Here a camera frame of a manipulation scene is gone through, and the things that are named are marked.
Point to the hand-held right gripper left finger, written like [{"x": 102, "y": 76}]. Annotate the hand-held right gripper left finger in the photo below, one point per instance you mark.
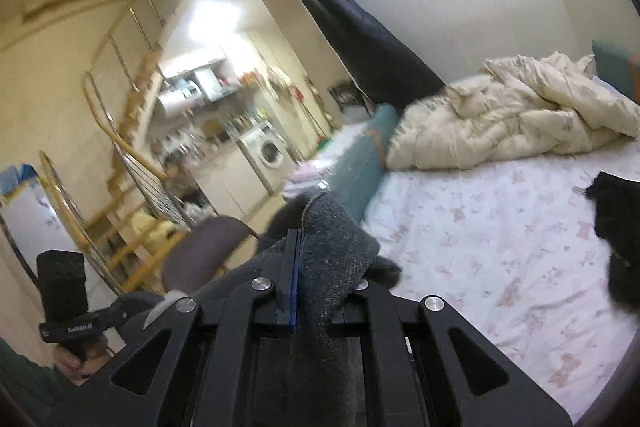
[{"x": 295, "y": 267}]

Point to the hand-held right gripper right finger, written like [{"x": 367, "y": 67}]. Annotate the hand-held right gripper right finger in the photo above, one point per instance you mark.
[{"x": 372, "y": 309}]

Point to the grey pants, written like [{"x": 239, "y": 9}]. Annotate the grey pants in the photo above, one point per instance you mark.
[{"x": 330, "y": 247}]

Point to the person's left forearm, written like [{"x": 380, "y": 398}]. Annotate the person's left forearm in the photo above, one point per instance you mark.
[{"x": 20, "y": 372}]

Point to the person's left hand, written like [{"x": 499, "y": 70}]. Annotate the person's left hand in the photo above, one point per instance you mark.
[{"x": 67, "y": 362}]

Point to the wooden staircase with metal railing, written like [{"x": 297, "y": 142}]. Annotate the wooden staircase with metal railing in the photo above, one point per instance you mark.
[{"x": 135, "y": 252}]

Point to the brown chair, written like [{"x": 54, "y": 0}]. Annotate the brown chair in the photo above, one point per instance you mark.
[{"x": 200, "y": 247}]

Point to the white kitchen cabinet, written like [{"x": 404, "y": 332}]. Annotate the white kitchen cabinet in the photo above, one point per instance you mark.
[{"x": 225, "y": 187}]

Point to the white washing machine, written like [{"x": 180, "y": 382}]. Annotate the white washing machine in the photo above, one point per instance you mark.
[{"x": 270, "y": 152}]

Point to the teal bolster pillow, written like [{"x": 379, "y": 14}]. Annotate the teal bolster pillow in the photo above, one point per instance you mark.
[{"x": 360, "y": 167}]

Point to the cream duvet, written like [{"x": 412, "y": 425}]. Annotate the cream duvet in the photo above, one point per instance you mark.
[{"x": 500, "y": 122}]

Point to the black fuzzy garment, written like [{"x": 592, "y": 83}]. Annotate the black fuzzy garment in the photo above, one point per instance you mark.
[{"x": 620, "y": 232}]

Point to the teal headboard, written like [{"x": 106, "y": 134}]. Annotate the teal headboard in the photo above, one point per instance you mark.
[{"x": 612, "y": 67}]

